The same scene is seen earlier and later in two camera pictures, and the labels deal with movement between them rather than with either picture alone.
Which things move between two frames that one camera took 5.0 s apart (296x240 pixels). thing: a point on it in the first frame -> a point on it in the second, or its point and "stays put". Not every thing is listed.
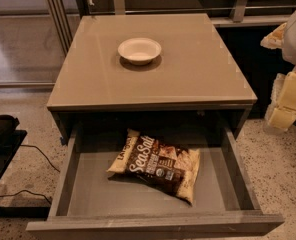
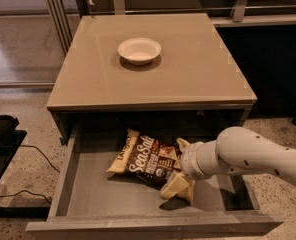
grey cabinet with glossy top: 195,79 stays put
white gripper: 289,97 -> 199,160
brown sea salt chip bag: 172,168 stays put
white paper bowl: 140,51 stays put
